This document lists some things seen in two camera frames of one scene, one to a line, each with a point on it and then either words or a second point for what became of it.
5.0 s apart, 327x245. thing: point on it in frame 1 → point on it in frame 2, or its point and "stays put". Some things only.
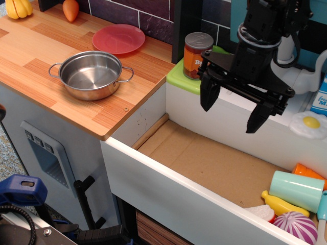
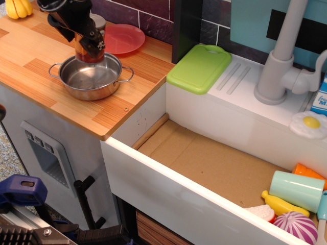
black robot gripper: [249, 73] → [71, 17]
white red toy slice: [263, 211] stays put
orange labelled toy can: [195, 44] → [82, 55]
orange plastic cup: [300, 169] stays put
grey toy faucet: [301, 80] stays put
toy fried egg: [309, 124] stays put
